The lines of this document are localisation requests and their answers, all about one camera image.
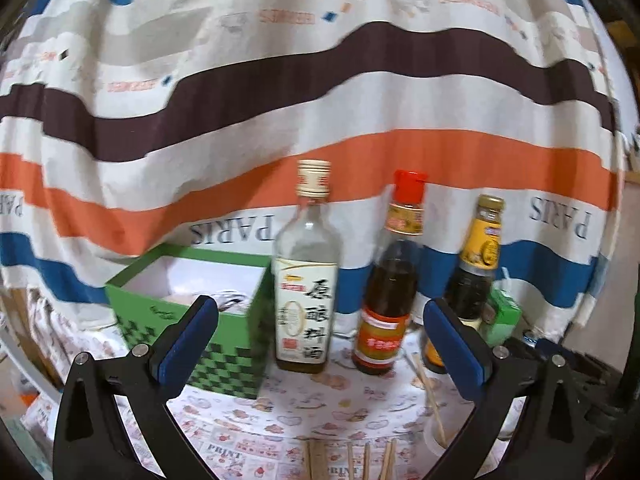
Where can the small green carton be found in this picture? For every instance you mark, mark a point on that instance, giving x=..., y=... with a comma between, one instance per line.
x=505, y=315

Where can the green checkered box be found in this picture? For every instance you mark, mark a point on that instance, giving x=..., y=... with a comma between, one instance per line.
x=235, y=360

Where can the strawberry print patchwork cloth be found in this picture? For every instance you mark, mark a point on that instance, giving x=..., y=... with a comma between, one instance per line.
x=250, y=452

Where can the striped backdrop cloth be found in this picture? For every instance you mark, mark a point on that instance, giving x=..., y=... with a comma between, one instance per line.
x=320, y=85

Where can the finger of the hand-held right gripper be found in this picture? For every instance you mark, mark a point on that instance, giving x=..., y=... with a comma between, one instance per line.
x=555, y=347

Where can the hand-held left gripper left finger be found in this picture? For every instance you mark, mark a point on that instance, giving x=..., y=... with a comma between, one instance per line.
x=187, y=345

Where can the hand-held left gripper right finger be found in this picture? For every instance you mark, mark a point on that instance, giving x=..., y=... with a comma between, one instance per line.
x=457, y=350

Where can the clear cooking wine bottle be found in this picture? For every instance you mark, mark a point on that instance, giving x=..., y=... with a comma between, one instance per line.
x=305, y=310

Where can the bear print white cloth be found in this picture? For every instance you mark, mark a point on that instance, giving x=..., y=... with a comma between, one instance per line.
x=320, y=395

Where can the translucent plastic cup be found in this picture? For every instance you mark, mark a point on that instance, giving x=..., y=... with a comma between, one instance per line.
x=442, y=452

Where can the red cap vinegar bottle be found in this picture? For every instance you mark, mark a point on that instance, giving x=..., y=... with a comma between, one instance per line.
x=385, y=310

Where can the gold cap soy sauce bottle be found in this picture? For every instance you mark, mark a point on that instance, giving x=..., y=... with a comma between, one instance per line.
x=475, y=280

